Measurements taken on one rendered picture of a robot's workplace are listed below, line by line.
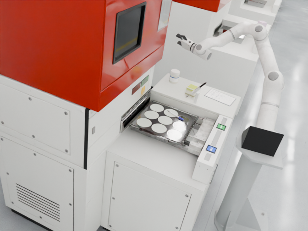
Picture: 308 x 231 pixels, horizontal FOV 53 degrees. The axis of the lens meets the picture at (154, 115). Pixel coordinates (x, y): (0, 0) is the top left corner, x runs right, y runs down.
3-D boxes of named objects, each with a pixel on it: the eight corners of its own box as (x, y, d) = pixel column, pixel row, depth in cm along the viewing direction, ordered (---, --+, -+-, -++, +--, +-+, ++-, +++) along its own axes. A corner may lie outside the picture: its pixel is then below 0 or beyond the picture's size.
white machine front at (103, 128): (83, 168, 170) (85, 108, 148) (145, 104, 234) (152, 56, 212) (88, 170, 169) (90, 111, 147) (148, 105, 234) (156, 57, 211)
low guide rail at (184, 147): (130, 129, 206) (130, 125, 204) (131, 128, 207) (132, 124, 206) (200, 156, 193) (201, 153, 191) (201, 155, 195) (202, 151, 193)
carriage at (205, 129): (187, 151, 191) (188, 147, 189) (202, 123, 220) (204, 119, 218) (199, 156, 189) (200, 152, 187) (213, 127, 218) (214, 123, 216)
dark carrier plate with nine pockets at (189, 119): (130, 124, 198) (131, 123, 198) (152, 101, 225) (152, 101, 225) (180, 143, 189) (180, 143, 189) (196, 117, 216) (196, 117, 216)
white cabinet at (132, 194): (99, 232, 231) (105, 151, 185) (151, 158, 307) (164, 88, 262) (177, 272, 214) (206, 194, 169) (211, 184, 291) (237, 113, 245)
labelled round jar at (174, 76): (167, 82, 239) (169, 71, 234) (170, 78, 245) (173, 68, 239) (175, 85, 237) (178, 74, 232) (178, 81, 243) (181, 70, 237)
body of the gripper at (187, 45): (190, 46, 243) (179, 41, 247) (191, 54, 252) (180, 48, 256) (196, 40, 244) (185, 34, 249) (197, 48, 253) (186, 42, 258)
